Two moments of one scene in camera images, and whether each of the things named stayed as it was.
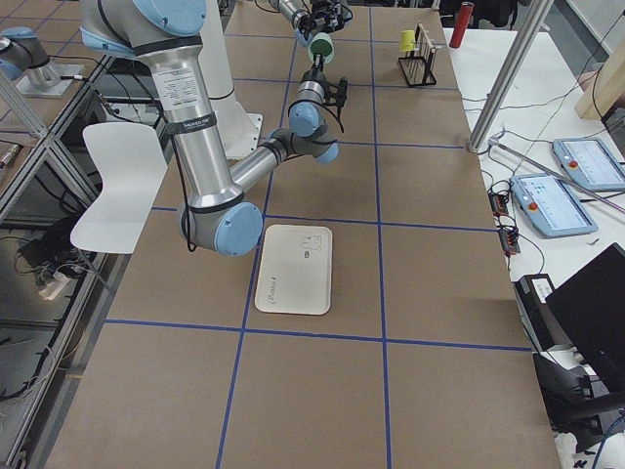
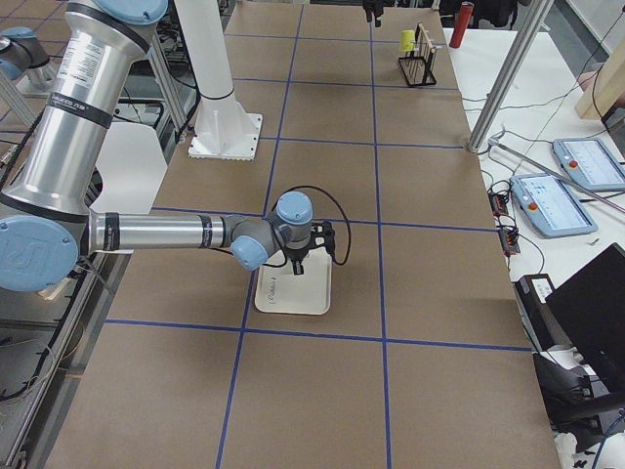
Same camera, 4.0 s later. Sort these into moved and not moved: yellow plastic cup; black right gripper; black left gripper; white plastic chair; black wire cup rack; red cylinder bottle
Moved: black right gripper; black left gripper
Not moved: yellow plastic cup; white plastic chair; black wire cup rack; red cylinder bottle
